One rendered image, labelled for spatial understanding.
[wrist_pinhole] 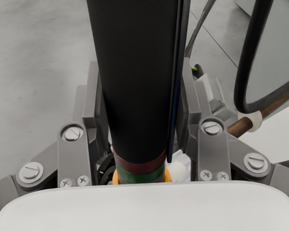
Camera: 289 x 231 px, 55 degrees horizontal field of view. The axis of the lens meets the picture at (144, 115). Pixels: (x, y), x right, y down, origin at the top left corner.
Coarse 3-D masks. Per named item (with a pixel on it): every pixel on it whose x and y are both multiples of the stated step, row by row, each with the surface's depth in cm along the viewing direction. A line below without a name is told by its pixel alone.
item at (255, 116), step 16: (256, 0) 16; (272, 0) 15; (256, 16) 16; (256, 32) 17; (256, 48) 18; (240, 64) 19; (240, 80) 20; (240, 96) 22; (272, 96) 28; (240, 112) 25; (256, 112) 26; (256, 128) 28
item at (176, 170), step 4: (172, 164) 24; (176, 164) 24; (180, 164) 24; (168, 168) 24; (172, 168) 24; (176, 168) 24; (180, 168) 24; (184, 168) 24; (172, 172) 24; (176, 172) 24; (180, 172) 24; (184, 172) 24; (172, 176) 23; (176, 176) 23; (180, 176) 24; (172, 180) 23; (176, 180) 23
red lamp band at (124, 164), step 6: (114, 150) 16; (114, 156) 17; (162, 156) 16; (120, 162) 16; (126, 162) 16; (150, 162) 16; (156, 162) 16; (162, 162) 17; (126, 168) 16; (132, 168) 16; (138, 168) 16; (144, 168) 16; (150, 168) 16; (156, 168) 17
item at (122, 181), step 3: (165, 168) 19; (117, 171) 18; (117, 174) 19; (162, 174) 18; (120, 177) 18; (159, 177) 18; (162, 177) 19; (120, 180) 19; (123, 180) 18; (156, 180) 18; (159, 180) 18; (162, 180) 19; (123, 183) 18; (126, 183) 18; (129, 183) 18
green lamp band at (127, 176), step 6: (120, 168) 17; (162, 168) 18; (120, 174) 18; (126, 174) 17; (132, 174) 17; (150, 174) 17; (156, 174) 17; (126, 180) 18; (132, 180) 17; (138, 180) 17; (144, 180) 17; (150, 180) 17
